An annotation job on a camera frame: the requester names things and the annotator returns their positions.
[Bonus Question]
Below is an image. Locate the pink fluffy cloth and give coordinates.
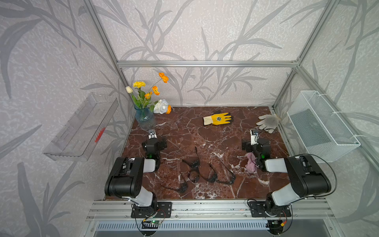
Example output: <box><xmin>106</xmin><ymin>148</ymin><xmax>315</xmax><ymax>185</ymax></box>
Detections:
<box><xmin>245</xmin><ymin>153</ymin><xmax>258</xmax><ymax>173</ymax></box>

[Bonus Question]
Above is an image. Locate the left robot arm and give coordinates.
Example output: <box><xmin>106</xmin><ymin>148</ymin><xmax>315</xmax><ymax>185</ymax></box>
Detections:
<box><xmin>104</xmin><ymin>138</ymin><xmax>167</xmax><ymax>210</ymax></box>

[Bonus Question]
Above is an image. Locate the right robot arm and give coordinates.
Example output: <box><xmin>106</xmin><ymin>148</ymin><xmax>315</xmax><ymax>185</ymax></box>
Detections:
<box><xmin>241</xmin><ymin>138</ymin><xmax>332</xmax><ymax>217</ymax></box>

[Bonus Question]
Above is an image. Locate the white knit glove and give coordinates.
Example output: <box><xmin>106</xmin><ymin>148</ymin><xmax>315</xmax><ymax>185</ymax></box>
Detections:
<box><xmin>256</xmin><ymin>114</ymin><xmax>280</xmax><ymax>134</ymax></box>

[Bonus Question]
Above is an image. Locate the blue glass vase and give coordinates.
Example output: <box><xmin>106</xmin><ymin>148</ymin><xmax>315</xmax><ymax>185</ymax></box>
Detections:
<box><xmin>135</xmin><ymin>106</ymin><xmax>156</xmax><ymax>130</ymax></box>

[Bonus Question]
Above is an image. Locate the artificial flower bouquet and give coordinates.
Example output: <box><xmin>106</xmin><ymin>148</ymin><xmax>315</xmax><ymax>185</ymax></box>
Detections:
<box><xmin>125</xmin><ymin>73</ymin><xmax>172</xmax><ymax>116</ymax></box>

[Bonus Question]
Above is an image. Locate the yellow black work glove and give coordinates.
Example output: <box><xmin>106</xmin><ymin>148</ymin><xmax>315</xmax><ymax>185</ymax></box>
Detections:
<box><xmin>203</xmin><ymin>113</ymin><xmax>233</xmax><ymax>125</ymax></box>

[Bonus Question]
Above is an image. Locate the left circuit board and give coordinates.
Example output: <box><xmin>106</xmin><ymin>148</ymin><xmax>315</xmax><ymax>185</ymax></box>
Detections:
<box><xmin>141</xmin><ymin>219</ymin><xmax>161</xmax><ymax>229</ymax></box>

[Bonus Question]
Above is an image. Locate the circuit board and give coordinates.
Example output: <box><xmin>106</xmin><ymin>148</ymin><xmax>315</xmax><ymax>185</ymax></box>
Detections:
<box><xmin>141</xmin><ymin>219</ymin><xmax>161</xmax><ymax>229</ymax></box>
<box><xmin>266</xmin><ymin>220</ymin><xmax>287</xmax><ymax>236</ymax></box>

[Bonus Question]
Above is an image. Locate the right circuit board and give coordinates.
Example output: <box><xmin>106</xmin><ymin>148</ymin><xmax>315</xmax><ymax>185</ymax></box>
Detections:
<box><xmin>266</xmin><ymin>220</ymin><xmax>287</xmax><ymax>236</ymax></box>

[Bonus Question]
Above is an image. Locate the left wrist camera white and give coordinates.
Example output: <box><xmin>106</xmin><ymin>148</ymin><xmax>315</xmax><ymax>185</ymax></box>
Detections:
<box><xmin>148</xmin><ymin>129</ymin><xmax>157</xmax><ymax>139</ymax></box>

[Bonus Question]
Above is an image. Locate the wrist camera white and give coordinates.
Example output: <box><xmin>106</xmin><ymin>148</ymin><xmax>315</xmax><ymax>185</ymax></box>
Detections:
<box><xmin>148</xmin><ymin>129</ymin><xmax>157</xmax><ymax>139</ymax></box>
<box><xmin>250</xmin><ymin>129</ymin><xmax>259</xmax><ymax>145</ymax></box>

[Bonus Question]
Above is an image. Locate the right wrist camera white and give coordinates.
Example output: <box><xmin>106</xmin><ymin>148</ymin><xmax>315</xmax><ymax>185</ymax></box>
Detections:
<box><xmin>250</xmin><ymin>129</ymin><xmax>259</xmax><ymax>145</ymax></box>

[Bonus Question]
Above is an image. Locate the black watch curled strap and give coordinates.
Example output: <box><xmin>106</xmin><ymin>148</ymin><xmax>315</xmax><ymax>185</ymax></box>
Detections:
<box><xmin>188</xmin><ymin>168</ymin><xmax>201</xmax><ymax>184</ymax></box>

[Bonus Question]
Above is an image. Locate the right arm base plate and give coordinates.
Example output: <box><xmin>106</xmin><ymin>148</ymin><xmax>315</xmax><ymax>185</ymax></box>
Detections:
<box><xmin>247</xmin><ymin>199</ymin><xmax>292</xmax><ymax>218</ymax></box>

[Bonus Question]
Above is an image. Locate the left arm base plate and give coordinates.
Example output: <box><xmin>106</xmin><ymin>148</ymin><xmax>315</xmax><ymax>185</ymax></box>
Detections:
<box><xmin>131</xmin><ymin>201</ymin><xmax>172</xmax><ymax>218</ymax></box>

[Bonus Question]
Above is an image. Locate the white wire mesh basket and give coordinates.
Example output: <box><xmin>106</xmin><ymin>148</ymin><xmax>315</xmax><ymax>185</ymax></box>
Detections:
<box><xmin>287</xmin><ymin>90</ymin><xmax>361</xmax><ymax>163</ymax></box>

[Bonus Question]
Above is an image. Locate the clear plastic wall tray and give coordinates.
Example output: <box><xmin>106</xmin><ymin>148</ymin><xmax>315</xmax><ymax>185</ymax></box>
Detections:
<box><xmin>42</xmin><ymin>93</ymin><xmax>119</xmax><ymax>162</ymax></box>

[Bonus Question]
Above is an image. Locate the aluminium front rail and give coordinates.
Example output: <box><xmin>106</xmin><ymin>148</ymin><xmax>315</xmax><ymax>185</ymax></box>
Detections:
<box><xmin>86</xmin><ymin>198</ymin><xmax>336</xmax><ymax>221</ymax></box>

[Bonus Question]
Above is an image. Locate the aluminium frame crossbar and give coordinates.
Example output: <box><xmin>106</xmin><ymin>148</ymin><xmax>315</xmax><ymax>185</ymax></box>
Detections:
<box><xmin>117</xmin><ymin>61</ymin><xmax>297</xmax><ymax>68</ymax></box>

